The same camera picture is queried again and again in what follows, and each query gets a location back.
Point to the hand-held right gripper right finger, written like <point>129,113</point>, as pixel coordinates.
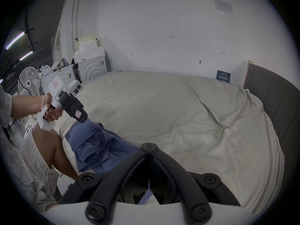
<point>192,191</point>

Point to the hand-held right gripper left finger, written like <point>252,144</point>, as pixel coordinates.
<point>103,191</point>

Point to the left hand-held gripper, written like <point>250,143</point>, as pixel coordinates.
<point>57,87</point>

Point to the dark blue shirt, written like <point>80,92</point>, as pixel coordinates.
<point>98,144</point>

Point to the person's left forearm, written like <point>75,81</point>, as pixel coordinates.
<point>25,105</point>

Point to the person's left hand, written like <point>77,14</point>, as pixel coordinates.
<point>54,114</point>

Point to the person's legs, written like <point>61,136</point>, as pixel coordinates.
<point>52,149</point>

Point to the white washing machine with cartons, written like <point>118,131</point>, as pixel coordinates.
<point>92,67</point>

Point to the white standing fan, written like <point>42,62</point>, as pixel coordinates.
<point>29,81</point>

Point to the person's body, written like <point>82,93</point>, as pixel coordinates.
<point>30,167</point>

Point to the bed with beige sheet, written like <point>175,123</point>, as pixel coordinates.
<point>168,111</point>

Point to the dark blue card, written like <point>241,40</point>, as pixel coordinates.
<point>223,76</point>

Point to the dark grey padded headboard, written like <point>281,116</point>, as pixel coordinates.
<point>276,97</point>

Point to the white paper notice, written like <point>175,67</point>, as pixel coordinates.
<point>223,6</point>

